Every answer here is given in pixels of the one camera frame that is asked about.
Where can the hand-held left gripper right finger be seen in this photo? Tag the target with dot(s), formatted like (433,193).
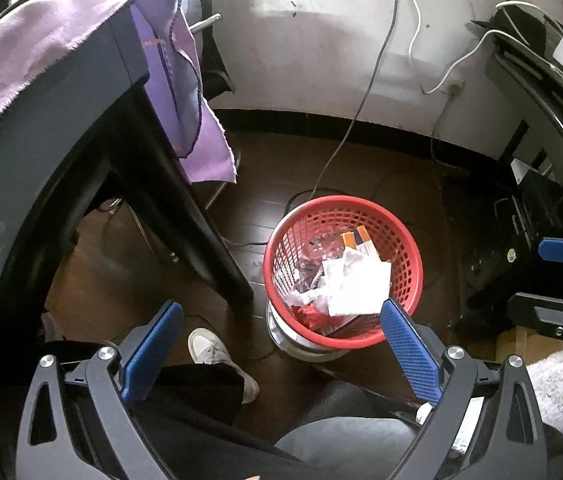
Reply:
(411,355)

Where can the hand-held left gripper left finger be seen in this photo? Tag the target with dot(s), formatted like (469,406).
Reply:
(154,345)

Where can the white tissue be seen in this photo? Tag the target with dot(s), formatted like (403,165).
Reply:
(356,285)

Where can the red foam net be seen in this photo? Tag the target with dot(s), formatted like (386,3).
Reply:
(311,316)

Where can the red plastic basket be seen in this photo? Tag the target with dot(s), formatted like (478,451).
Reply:
(396,240)

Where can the orange box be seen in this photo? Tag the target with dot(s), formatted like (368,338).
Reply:
(359,240)

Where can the white shoe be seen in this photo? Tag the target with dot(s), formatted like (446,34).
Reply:
(209,350)

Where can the person's black trouser leg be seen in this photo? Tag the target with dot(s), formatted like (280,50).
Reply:
(186,410)

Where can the white round container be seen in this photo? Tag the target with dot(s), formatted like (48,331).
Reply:
(306,351)

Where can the clear plastic wrapper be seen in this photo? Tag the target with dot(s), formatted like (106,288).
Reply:
(311,270)

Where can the black media stand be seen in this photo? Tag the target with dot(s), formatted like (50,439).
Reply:
(526,80)

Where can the dark wooden table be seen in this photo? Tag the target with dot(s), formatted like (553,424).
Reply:
(36,160)

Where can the purple tablecloth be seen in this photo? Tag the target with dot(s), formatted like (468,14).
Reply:
(36,35)

